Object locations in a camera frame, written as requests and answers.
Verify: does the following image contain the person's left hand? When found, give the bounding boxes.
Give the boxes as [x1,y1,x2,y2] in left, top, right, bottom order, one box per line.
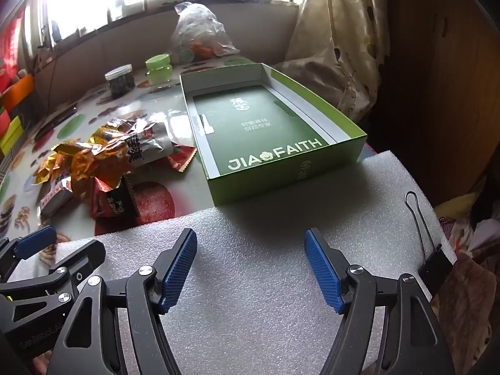
[31,355,51,375]

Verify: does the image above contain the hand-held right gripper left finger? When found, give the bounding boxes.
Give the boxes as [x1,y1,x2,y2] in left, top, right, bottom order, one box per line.
[51,228,198,375]

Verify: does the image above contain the red wall poster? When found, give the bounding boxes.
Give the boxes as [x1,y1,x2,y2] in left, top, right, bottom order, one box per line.
[0,19,24,90]

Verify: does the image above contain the green cardboard box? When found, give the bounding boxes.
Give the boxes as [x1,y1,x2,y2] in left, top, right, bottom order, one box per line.
[180,62,368,206]

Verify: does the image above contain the orange storage box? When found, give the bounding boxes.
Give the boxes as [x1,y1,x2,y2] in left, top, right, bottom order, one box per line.
[0,74,36,118]

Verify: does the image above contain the brown wooden wardrobe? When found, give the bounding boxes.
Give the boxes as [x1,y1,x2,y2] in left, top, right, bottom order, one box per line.
[367,0,500,204]

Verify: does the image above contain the black binder clip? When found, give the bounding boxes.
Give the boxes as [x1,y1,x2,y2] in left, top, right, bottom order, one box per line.
[404,191,454,295]

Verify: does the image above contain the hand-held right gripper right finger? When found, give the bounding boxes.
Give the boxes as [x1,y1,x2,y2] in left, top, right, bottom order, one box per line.
[304,227,456,375]

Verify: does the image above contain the cream patterned curtain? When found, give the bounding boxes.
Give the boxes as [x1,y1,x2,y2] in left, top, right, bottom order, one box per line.
[273,0,391,126]

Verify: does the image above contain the fruit print tablecloth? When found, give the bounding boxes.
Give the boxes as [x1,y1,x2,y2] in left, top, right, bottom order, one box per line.
[0,57,378,251]

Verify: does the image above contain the pile of snack packets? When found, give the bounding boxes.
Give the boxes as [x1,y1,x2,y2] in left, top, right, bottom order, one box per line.
[34,112,197,219]

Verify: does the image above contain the brown fuzzy blanket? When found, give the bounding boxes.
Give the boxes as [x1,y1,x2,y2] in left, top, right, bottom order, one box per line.
[430,250,497,360]

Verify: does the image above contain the dark jar white lid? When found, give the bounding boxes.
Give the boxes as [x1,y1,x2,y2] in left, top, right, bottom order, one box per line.
[105,64,135,100]

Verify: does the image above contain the white foam sheet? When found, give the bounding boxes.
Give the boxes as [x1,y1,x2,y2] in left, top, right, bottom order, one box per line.
[55,150,458,375]

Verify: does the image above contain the clear plastic bag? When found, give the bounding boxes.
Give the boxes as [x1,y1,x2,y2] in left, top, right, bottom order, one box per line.
[171,2,241,63]

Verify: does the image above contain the colourful printed bedding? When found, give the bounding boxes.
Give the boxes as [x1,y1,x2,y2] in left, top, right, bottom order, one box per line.
[433,187,500,266]

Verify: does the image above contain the green plastic jar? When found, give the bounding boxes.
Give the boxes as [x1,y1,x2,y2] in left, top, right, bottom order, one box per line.
[145,54,173,85]

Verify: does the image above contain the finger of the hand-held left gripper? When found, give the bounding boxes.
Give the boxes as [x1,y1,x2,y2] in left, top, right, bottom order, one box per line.
[0,239,107,326]
[0,226,58,278]

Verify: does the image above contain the yellow-green storage box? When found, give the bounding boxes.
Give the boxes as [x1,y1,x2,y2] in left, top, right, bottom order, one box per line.
[0,119,28,153]

